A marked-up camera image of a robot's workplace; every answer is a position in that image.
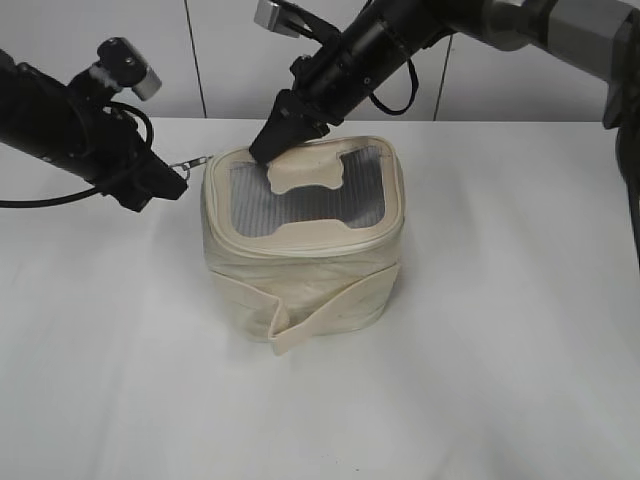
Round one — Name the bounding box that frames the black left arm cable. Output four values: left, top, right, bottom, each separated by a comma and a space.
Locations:
0, 99, 155, 209

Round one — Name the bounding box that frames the cream canvas zipper bag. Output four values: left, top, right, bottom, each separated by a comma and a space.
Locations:
201, 136, 405, 355

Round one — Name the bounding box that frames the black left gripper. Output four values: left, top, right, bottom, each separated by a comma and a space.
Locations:
87, 107, 188, 210

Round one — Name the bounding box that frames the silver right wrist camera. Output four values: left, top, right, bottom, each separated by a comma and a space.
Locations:
254, 0, 307, 38

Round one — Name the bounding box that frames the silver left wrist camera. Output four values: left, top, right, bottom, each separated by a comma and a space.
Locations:
94, 37, 164, 101

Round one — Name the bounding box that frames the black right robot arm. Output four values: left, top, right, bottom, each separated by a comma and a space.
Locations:
249, 1, 639, 235

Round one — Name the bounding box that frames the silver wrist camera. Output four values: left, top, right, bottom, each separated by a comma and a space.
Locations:
254, 0, 307, 38
94, 37, 164, 101

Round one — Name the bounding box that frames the silver zipper pull ring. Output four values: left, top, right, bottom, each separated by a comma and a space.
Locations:
169, 154, 217, 179

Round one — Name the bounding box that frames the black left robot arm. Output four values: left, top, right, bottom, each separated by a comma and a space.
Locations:
1, 37, 187, 212

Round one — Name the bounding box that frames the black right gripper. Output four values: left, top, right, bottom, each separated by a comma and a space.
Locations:
249, 47, 385, 164

